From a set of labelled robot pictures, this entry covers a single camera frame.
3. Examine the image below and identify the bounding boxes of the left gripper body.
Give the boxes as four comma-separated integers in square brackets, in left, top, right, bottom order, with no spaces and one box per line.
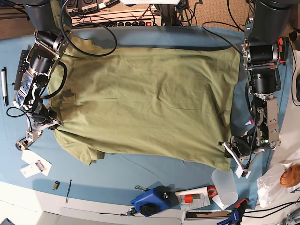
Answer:
[218,135,265,179]

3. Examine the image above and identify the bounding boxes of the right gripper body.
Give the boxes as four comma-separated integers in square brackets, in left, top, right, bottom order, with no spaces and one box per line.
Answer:
[25,102,63,143]

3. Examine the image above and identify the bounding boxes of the olive green t-shirt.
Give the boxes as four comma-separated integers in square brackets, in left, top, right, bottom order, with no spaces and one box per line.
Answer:
[50,37,240,171]

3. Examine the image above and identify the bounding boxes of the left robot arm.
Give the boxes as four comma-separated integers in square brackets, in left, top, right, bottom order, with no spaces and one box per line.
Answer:
[219,0,299,178]

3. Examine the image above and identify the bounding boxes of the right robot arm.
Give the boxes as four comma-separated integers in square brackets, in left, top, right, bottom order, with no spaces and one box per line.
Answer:
[13,0,72,150]

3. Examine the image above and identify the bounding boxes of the pink glue tube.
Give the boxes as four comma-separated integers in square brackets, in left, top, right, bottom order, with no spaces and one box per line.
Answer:
[245,119,254,126]

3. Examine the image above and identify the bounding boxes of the orange utility knife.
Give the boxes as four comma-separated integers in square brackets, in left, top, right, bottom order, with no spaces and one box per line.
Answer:
[15,138,30,151]

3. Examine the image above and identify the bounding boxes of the translucent plastic cup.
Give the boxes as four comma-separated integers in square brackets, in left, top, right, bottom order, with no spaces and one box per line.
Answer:
[211,169,239,206]

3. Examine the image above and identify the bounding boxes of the white paper cards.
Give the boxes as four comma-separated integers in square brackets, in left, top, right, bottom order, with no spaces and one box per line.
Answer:
[20,150,52,178]

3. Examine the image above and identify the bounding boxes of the blue table cloth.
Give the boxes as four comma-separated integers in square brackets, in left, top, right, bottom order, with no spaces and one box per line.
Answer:
[0,27,293,209]

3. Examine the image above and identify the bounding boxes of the white plastic bag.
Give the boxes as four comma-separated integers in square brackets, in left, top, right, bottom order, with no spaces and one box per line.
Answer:
[257,150,300,208]

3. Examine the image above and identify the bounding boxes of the orange tape roll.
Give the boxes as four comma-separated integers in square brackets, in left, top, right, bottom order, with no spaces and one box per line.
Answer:
[207,185,218,198]

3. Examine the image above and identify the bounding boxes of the black remote control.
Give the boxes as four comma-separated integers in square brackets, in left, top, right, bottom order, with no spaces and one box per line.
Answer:
[14,50,29,90]

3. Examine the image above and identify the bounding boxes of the white black marker pen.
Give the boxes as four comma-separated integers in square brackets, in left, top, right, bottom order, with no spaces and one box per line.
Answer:
[0,67,8,107]

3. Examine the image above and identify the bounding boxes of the blue clamp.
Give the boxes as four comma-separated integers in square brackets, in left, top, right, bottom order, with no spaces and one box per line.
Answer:
[217,198,248,225]

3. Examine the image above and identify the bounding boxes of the small green battery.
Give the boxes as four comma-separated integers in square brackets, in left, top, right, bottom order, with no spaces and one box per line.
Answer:
[52,181,60,190]

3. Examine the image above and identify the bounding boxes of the black tweezers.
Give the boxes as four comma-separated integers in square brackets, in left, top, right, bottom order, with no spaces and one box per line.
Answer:
[65,179,72,204]

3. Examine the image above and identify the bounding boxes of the blue plastic box device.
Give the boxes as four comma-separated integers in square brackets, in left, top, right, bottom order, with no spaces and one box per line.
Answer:
[130,185,178,217]

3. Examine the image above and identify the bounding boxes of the orange black tool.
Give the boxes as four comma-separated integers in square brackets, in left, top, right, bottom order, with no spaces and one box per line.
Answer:
[278,37,289,63]

